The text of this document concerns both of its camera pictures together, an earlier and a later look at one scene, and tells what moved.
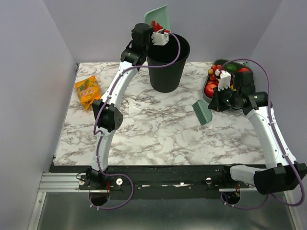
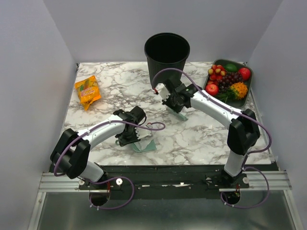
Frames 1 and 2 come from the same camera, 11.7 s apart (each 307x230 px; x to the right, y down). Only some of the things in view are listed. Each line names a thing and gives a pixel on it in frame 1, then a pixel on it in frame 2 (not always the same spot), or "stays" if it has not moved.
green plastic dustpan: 160,15 → 151,145
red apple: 244,70 stays
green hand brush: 203,113 → 182,115
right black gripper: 216,103 → 166,103
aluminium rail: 63,182 stays
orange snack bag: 88,90 stays
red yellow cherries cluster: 211,72 stays
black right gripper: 202,181 stays
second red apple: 208,89 stays
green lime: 231,67 stays
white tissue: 134,108 → 144,143
